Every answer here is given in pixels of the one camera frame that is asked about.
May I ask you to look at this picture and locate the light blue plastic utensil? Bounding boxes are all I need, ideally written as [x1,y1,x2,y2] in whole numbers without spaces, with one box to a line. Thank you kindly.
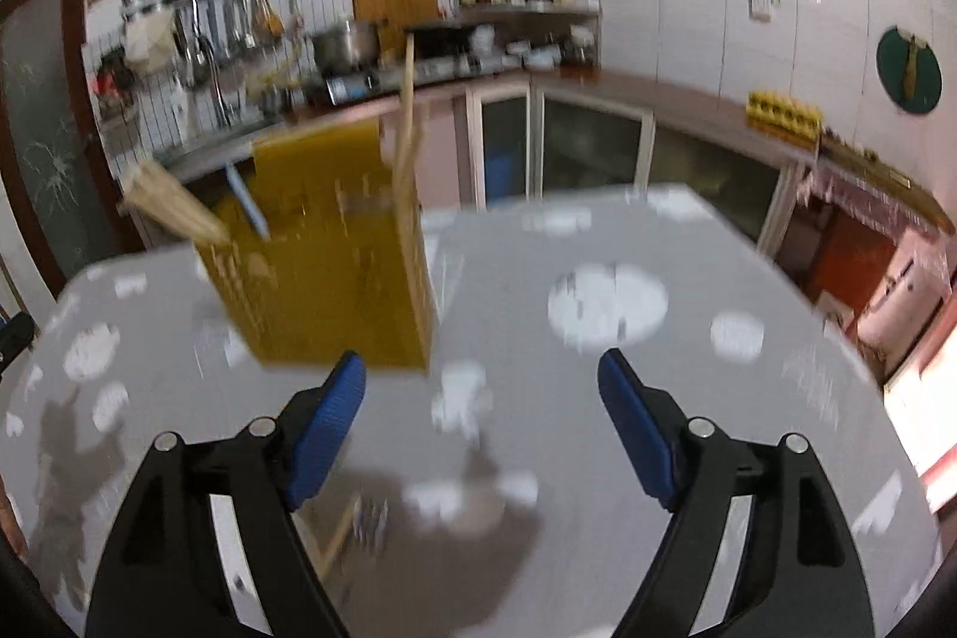
[223,163,271,240]

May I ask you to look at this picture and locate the yellow egg carton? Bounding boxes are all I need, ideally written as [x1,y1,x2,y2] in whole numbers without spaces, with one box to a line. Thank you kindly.
[746,88,825,144]

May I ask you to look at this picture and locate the kitchen counter with glass cabinets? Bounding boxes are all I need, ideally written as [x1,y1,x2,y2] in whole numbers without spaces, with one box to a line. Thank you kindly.
[415,66,819,254]

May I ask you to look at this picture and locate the steel cooking pot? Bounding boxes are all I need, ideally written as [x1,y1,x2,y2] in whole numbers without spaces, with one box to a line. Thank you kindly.
[309,20,380,72]

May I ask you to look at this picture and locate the pink lace cloth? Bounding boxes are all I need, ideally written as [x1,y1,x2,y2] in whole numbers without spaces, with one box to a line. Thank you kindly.
[801,158,944,239]

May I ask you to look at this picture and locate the green round wall board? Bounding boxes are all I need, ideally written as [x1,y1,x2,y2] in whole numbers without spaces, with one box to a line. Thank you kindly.
[875,25,942,117]

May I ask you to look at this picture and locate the yellow slotted utensil holder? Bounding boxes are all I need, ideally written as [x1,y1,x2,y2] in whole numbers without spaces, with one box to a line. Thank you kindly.
[194,122,439,374]

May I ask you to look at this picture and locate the white hanging cloth bag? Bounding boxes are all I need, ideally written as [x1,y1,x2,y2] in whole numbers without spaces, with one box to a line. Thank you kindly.
[123,14,176,72]

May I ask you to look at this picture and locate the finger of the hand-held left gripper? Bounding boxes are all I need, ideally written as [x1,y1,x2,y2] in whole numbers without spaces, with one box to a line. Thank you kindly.
[0,312,37,377]

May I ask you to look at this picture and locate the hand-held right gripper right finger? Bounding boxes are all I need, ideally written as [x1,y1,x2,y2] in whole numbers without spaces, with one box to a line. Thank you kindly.
[597,347,876,638]

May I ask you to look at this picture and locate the grey animal print tablecloth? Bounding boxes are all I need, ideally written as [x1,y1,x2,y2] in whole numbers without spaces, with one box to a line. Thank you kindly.
[0,182,937,638]

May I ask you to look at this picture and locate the wire wall grid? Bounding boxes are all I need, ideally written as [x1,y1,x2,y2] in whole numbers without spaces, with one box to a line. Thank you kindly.
[82,0,304,161]

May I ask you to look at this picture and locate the row of hanging kitchen utensils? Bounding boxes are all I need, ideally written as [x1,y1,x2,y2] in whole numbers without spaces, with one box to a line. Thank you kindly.
[175,0,287,57]

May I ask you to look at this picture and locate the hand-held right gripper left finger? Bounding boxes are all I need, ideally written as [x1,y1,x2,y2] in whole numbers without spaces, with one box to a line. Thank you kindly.
[86,349,368,638]

